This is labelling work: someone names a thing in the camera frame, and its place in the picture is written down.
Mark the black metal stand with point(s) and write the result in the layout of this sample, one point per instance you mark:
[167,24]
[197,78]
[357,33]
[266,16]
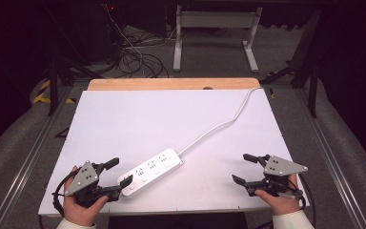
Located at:
[53,86]
[313,82]

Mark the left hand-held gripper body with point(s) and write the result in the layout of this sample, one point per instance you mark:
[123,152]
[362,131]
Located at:
[83,178]

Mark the white metal desk frame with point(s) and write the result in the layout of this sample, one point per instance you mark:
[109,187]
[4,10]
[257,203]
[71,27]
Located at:
[216,19]

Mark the white power strip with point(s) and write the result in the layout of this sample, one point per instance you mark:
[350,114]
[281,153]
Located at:
[154,170]

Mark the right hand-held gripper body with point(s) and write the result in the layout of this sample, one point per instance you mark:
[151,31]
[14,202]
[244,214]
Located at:
[281,167]

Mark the person's left hand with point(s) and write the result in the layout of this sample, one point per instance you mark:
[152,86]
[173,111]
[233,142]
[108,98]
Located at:
[79,214]

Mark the white table board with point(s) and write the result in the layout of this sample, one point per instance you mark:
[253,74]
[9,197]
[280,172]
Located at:
[158,124]

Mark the yellow black hazard tape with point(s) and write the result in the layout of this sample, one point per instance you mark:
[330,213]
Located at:
[41,93]

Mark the aluminium floor rail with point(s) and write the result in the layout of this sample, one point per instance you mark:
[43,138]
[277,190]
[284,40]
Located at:
[333,165]
[28,165]

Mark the person's right hand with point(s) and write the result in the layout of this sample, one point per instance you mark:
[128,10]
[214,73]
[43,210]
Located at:
[284,205]

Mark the person's dark clothing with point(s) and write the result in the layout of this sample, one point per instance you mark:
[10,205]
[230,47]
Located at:
[178,221]

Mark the black cabinet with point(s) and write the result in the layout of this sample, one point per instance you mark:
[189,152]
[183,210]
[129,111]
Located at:
[101,31]

